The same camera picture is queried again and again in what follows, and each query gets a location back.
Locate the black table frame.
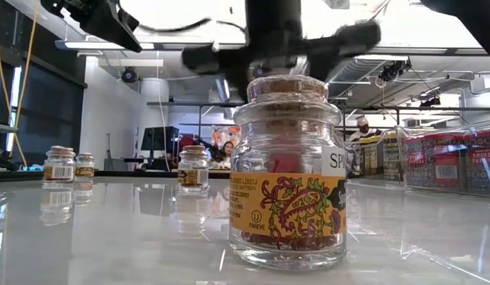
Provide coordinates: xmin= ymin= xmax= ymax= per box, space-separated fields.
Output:
xmin=0 ymin=169 xmax=232 ymax=180

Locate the black background monitor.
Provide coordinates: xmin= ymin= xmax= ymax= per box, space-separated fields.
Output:
xmin=140 ymin=125 xmax=180 ymax=152

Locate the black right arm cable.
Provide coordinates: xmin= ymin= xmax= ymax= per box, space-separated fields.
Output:
xmin=138 ymin=16 xmax=248 ymax=35

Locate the red-lid smoked paprika tin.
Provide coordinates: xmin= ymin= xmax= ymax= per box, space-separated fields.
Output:
xmin=431 ymin=132 xmax=465 ymax=190
xmin=402 ymin=132 xmax=435 ymax=188
xmin=462 ymin=128 xmax=490 ymax=196

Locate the person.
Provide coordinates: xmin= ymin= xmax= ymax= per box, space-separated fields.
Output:
xmin=215 ymin=140 xmax=236 ymax=170
xmin=348 ymin=116 xmax=383 ymax=143

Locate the round black ceiling camera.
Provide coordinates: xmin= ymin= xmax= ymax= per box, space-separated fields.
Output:
xmin=121 ymin=67 xmax=138 ymax=84

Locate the overhead rig light bar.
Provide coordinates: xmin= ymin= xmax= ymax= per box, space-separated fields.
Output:
xmin=54 ymin=38 xmax=490 ymax=57

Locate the black background rail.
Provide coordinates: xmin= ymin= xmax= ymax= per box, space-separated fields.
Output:
xmin=146 ymin=101 xmax=490 ymax=113

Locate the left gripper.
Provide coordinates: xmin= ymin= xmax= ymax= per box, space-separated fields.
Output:
xmin=40 ymin=0 xmax=143 ymax=53

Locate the yellow cable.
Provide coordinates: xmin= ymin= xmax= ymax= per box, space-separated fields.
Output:
xmin=0 ymin=0 xmax=40 ymax=168

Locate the grey stand with pole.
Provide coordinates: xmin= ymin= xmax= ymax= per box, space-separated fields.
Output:
xmin=103 ymin=133 xmax=120 ymax=172

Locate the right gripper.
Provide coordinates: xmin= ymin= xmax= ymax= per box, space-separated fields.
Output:
xmin=180 ymin=0 xmax=382 ymax=101

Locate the colourful poster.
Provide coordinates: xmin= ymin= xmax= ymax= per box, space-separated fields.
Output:
xmin=211 ymin=124 xmax=242 ymax=159

